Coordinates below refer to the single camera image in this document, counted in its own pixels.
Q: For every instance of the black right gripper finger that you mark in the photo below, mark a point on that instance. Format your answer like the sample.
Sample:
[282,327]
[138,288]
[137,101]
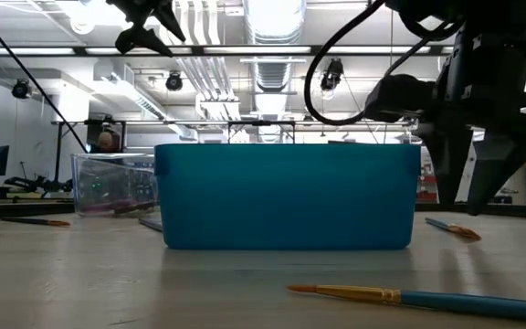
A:
[500,173]
[448,160]

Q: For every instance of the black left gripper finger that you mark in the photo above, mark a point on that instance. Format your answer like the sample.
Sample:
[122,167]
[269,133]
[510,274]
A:
[167,16]
[135,39]

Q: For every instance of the thin blue paintbrush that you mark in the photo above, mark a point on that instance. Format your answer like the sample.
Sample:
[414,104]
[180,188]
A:
[450,302]
[151,225]
[455,228]
[39,221]

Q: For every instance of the large teal plastic bin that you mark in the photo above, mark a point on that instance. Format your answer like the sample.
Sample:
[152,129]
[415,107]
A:
[286,196]

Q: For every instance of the background black robot arm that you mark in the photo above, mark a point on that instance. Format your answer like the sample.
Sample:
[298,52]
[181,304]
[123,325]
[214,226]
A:
[30,185]

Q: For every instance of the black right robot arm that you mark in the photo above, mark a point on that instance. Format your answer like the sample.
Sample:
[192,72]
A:
[496,11]

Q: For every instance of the black overhead beam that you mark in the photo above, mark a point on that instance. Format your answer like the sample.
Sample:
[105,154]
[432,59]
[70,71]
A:
[196,50]

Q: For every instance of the black ceiling spotlight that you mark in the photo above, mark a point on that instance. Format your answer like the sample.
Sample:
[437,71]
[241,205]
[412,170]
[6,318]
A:
[21,90]
[174,82]
[332,75]

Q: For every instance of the person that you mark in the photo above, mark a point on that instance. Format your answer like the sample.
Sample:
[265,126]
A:
[106,141]

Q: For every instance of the clear plastic bin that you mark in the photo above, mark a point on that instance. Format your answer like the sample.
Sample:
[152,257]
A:
[108,178]

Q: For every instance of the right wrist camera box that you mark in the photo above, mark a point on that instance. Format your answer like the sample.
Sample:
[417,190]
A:
[400,98]

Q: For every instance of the silver air duct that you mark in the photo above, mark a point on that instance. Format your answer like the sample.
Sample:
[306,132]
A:
[274,75]

